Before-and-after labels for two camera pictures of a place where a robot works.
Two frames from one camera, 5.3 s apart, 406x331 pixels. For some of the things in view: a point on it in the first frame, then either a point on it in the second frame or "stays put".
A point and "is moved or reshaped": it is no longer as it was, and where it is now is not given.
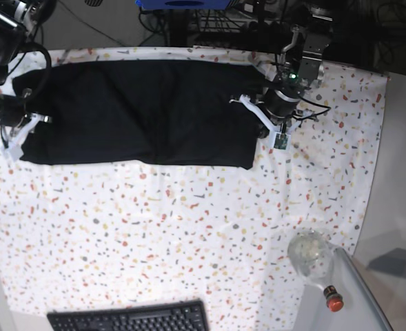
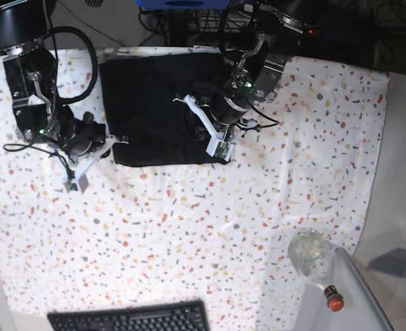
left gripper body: x=11 y=109 -> x=78 y=136
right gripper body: x=282 y=97 -> x=226 y=103
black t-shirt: x=167 y=112 is moved or reshaped
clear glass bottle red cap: x=310 y=252 stays put
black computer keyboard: x=186 y=316 stays put
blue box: x=181 y=4 stays put
